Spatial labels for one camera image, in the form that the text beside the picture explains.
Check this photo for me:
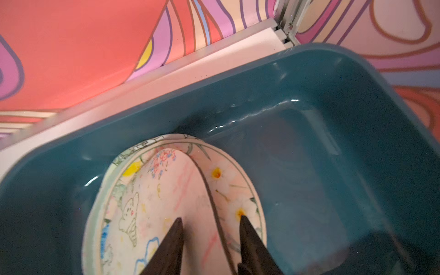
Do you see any peach floral wreath coaster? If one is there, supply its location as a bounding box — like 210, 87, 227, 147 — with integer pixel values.
104, 134, 267, 263

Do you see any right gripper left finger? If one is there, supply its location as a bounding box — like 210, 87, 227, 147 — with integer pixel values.
140, 217, 184, 275

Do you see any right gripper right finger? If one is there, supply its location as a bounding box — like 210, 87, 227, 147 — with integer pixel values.
237, 215, 283, 275

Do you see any teal plastic storage box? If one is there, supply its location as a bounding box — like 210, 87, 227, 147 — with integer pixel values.
1, 44, 440, 275

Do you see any white butterfly doodle coaster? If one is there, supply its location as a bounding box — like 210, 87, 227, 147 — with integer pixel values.
96, 148, 232, 275

